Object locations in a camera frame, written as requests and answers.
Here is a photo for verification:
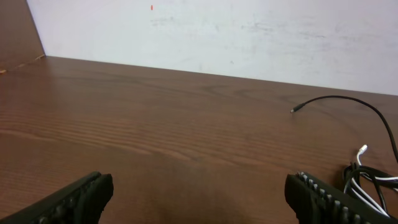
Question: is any thin black cable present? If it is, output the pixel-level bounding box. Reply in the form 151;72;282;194
290;95;398;164

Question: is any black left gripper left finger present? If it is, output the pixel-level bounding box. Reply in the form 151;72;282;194
1;172;114;224

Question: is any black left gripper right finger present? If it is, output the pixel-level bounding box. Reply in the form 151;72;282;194
284;172;397;224

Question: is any white cable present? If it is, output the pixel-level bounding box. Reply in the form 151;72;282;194
343;144;398;218

